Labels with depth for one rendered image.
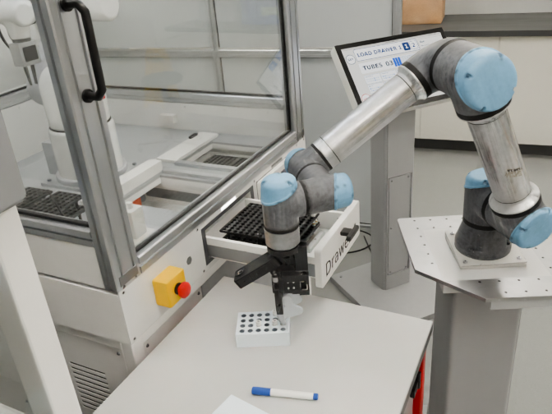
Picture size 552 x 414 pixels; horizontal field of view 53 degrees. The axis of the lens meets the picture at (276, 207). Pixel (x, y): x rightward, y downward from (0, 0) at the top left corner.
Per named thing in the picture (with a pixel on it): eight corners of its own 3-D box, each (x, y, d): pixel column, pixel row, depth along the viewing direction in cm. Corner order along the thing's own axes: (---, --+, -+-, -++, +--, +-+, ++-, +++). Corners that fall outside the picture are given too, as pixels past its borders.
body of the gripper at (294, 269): (310, 298, 122) (306, 250, 117) (270, 300, 123) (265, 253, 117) (308, 278, 129) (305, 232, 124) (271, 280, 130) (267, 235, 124)
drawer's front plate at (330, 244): (359, 234, 161) (359, 200, 156) (322, 289, 138) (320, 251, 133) (353, 232, 161) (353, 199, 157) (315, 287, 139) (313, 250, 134)
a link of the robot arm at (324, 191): (335, 158, 124) (288, 167, 122) (356, 180, 114) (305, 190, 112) (336, 190, 128) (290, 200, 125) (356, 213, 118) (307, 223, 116)
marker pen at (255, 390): (319, 397, 114) (318, 391, 114) (317, 402, 113) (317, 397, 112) (253, 390, 117) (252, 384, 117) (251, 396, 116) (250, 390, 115)
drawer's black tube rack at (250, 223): (320, 232, 160) (319, 212, 157) (295, 264, 146) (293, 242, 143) (251, 221, 169) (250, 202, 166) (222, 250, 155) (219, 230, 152)
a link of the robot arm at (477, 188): (490, 200, 159) (494, 157, 152) (522, 223, 148) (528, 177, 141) (453, 209, 157) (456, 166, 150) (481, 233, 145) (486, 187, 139)
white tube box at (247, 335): (290, 322, 136) (289, 310, 135) (290, 345, 129) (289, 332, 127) (240, 324, 137) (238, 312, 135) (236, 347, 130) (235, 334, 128)
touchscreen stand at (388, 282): (469, 304, 258) (489, 86, 213) (388, 336, 243) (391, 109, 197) (402, 255, 300) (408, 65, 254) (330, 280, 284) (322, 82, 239)
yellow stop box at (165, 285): (190, 292, 137) (186, 268, 134) (173, 310, 131) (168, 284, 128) (173, 288, 139) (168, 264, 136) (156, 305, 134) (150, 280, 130)
